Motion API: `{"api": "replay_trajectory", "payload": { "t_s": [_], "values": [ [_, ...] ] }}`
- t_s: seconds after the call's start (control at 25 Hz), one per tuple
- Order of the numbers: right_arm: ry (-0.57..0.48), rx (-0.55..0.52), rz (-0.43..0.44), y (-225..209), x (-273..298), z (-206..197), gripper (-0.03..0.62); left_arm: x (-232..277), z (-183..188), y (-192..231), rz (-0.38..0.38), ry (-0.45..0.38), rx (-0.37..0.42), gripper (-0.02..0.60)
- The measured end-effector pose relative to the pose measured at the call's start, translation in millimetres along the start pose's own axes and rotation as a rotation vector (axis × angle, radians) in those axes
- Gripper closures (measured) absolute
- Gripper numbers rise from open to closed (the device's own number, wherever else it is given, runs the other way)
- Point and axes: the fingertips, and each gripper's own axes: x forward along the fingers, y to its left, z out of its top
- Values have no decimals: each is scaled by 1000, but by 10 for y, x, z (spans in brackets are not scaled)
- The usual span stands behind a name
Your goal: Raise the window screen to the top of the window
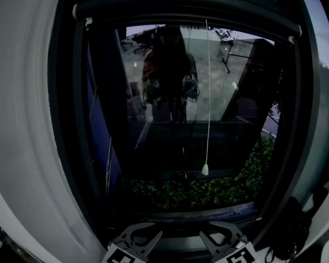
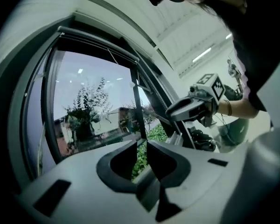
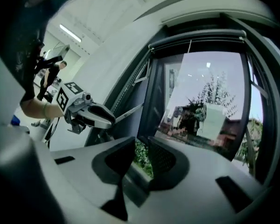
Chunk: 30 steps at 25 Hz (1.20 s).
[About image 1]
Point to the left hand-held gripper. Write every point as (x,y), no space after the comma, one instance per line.
(120,255)

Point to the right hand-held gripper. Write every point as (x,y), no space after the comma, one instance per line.
(238,255)

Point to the glass window with dark frame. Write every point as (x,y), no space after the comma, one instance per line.
(181,11)

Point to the green hedge plants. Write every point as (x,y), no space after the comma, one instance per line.
(208,193)

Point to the black backpack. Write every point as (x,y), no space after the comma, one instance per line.
(293,229)

